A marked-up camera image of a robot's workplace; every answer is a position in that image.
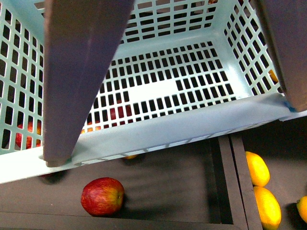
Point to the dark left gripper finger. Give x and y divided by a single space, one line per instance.
285 27
81 38

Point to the light blue plastic basket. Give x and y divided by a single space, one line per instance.
184 71

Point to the yellow mango upper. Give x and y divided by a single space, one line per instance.
258 169

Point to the yellow mango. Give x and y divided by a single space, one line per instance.
258 169
268 208

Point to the yellow lemon at edge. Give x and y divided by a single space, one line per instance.
301 205

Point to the yellow mango lower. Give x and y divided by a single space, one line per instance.
268 208

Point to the red apple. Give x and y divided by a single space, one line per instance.
103 197

